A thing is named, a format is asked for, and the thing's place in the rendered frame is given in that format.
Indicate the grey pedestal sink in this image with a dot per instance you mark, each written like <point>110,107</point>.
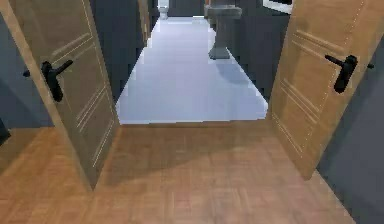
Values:
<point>221,30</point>

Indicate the white toilet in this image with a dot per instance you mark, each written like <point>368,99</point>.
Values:
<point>163,10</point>

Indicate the brown wooden room door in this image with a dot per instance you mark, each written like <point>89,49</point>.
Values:
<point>310,100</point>
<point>145,20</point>
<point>76,100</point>

